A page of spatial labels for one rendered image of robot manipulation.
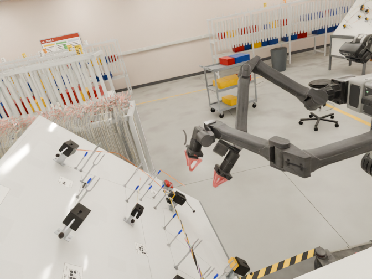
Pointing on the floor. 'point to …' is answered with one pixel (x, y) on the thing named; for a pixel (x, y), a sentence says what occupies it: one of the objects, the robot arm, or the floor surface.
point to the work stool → (319, 108)
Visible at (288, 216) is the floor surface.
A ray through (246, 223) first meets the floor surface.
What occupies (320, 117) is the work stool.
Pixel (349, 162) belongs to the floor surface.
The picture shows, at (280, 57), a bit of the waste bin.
